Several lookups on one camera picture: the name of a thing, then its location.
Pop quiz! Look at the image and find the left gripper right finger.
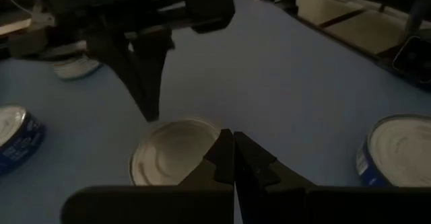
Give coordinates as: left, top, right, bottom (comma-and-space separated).
234, 131, 431, 224

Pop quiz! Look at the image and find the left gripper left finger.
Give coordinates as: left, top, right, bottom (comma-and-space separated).
59, 128, 236, 224

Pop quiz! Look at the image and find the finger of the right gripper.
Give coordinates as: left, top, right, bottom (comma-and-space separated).
86, 38, 151, 121
133, 28, 175, 121

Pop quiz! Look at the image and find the dark blue label tuna can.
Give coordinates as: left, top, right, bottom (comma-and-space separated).
356, 114, 431, 188
129, 118, 223, 187

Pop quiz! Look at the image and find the blue fish print can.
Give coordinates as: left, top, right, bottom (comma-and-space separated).
0, 104, 47, 177

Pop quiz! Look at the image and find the teal yellowfin tuna can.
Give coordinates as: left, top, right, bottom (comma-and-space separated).
50, 52, 103, 81

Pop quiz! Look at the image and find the blue table mat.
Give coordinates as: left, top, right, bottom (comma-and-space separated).
0, 0, 431, 224

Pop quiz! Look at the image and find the black blocky device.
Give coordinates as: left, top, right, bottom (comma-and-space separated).
392, 35, 431, 83

